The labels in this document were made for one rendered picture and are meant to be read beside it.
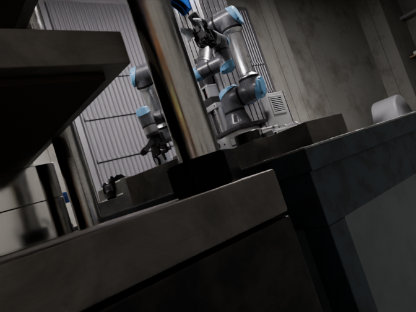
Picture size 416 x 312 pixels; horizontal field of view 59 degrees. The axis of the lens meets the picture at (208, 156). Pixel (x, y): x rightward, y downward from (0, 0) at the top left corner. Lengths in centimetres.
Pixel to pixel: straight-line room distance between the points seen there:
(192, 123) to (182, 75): 7
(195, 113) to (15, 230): 55
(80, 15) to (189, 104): 409
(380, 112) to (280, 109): 493
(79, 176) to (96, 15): 387
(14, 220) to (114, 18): 396
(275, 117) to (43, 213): 179
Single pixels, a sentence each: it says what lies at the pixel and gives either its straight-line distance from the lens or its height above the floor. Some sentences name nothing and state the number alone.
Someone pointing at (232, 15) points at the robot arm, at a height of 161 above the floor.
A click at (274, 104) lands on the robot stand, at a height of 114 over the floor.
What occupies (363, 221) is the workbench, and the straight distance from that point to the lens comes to 70.
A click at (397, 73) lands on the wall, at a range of 863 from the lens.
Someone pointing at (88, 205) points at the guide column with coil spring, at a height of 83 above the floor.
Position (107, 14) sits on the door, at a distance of 470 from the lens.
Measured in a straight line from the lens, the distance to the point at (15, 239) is 91.
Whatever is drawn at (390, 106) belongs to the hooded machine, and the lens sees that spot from 723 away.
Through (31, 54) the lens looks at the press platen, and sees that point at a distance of 50.
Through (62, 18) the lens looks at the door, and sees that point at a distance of 446.
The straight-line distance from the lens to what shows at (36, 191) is 93.
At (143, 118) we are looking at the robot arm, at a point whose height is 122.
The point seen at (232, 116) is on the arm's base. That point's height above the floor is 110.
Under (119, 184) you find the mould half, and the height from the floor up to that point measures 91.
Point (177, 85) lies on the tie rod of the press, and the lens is 51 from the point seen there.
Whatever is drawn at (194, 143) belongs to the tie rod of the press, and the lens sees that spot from 49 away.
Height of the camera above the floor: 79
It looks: 4 degrees up
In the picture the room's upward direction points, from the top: 18 degrees counter-clockwise
